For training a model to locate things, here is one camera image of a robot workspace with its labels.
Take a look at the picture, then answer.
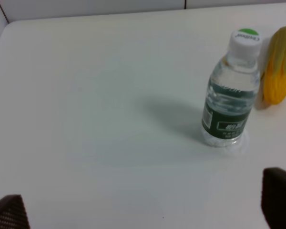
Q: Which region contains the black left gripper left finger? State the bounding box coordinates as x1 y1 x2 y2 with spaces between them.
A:
0 195 30 229

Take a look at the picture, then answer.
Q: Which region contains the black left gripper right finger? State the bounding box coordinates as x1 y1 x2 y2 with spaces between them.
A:
261 167 286 229

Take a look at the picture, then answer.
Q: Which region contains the clear water bottle green label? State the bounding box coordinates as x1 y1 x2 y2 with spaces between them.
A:
202 28 262 147

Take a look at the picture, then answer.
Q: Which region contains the yellow corn cob with husk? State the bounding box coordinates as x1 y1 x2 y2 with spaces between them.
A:
261 26 286 105

